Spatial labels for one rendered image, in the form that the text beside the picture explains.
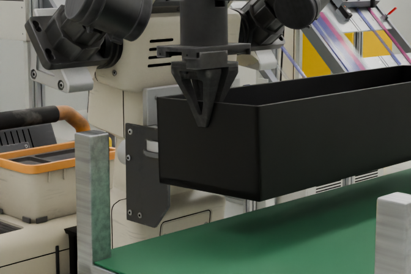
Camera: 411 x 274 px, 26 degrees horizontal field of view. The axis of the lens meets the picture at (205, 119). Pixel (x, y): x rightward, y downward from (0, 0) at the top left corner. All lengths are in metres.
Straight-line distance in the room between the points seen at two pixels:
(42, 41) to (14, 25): 2.52
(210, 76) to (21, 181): 0.77
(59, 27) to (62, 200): 0.51
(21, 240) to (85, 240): 0.62
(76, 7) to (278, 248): 0.44
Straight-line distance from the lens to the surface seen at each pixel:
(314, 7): 1.56
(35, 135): 2.00
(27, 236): 1.68
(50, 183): 1.73
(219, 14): 1.05
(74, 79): 1.36
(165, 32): 1.45
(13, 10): 3.87
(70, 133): 3.76
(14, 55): 5.34
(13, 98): 5.36
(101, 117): 1.56
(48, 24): 1.37
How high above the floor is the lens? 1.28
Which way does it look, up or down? 9 degrees down
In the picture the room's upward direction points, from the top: straight up
